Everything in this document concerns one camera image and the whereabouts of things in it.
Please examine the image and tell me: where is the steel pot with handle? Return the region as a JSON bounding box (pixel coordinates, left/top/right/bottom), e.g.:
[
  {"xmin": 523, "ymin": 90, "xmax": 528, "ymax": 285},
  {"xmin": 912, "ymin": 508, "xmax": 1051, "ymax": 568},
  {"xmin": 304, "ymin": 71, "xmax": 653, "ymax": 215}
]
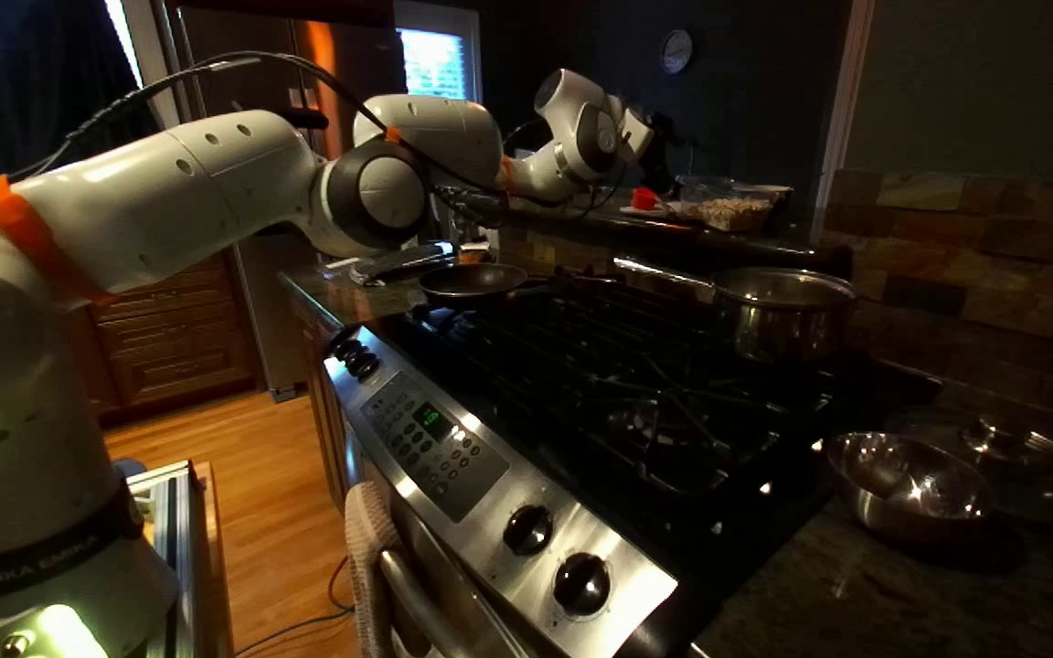
[{"xmin": 615, "ymin": 256, "xmax": 855, "ymax": 367}]

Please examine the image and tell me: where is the wooden base cabinet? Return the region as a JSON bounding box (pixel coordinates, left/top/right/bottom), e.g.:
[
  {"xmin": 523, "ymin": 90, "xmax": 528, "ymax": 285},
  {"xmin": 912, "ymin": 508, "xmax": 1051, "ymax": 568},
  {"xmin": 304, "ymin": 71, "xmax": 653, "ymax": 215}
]
[{"xmin": 89, "ymin": 256, "xmax": 255, "ymax": 412}]

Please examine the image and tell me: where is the small steel bowl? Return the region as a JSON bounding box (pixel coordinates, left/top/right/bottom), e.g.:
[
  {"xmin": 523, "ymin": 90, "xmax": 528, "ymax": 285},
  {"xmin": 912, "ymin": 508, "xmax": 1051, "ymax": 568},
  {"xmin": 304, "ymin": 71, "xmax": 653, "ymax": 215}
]
[{"xmin": 826, "ymin": 431, "xmax": 991, "ymax": 544}]

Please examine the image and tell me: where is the round wall clock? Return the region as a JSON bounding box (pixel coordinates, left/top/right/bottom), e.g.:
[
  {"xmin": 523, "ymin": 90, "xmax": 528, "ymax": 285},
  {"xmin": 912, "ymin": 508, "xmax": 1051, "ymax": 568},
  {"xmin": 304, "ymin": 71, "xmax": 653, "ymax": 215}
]
[{"xmin": 662, "ymin": 29, "xmax": 698, "ymax": 76}]

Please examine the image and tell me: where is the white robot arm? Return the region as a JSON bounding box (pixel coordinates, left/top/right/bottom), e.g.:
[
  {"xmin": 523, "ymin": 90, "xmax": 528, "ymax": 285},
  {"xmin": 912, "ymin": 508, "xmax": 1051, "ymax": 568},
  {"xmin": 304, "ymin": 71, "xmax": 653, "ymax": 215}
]
[{"xmin": 0, "ymin": 71, "xmax": 653, "ymax": 658}]

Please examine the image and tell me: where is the white towel on oven handle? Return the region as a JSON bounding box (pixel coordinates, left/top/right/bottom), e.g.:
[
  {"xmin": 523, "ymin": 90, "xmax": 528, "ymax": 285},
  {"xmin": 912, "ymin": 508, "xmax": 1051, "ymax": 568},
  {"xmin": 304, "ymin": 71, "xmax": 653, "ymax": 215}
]
[{"xmin": 344, "ymin": 484, "xmax": 400, "ymax": 658}]

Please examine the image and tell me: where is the bright window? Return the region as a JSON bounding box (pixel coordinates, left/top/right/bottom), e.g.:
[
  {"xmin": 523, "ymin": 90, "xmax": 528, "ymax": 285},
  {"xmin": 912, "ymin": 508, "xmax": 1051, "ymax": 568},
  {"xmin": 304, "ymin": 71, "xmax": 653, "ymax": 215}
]
[{"xmin": 395, "ymin": 0, "xmax": 482, "ymax": 104}]

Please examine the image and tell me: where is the stainless steel gas stove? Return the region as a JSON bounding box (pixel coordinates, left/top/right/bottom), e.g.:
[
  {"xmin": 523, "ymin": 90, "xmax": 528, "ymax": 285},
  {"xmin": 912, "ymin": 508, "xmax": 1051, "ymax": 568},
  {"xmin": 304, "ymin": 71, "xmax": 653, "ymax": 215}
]
[{"xmin": 326, "ymin": 277, "xmax": 882, "ymax": 658}]

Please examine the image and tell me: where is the glass pot lid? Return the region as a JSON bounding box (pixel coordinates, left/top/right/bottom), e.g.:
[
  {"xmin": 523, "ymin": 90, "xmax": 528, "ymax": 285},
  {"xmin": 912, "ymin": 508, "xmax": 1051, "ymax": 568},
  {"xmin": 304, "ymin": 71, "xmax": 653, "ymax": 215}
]
[{"xmin": 926, "ymin": 412, "xmax": 1053, "ymax": 528}]

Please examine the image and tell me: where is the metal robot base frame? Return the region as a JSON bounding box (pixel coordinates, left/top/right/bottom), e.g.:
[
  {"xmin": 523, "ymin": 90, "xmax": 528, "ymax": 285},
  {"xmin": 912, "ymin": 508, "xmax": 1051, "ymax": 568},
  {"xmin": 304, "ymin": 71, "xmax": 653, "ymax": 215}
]
[{"xmin": 127, "ymin": 460, "xmax": 234, "ymax": 658}]

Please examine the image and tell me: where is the black frying pan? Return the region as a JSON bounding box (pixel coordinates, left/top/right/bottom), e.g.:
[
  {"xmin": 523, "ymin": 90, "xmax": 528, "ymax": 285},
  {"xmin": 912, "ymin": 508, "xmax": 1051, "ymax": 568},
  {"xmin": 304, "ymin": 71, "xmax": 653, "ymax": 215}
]
[{"xmin": 422, "ymin": 265, "xmax": 536, "ymax": 307}]

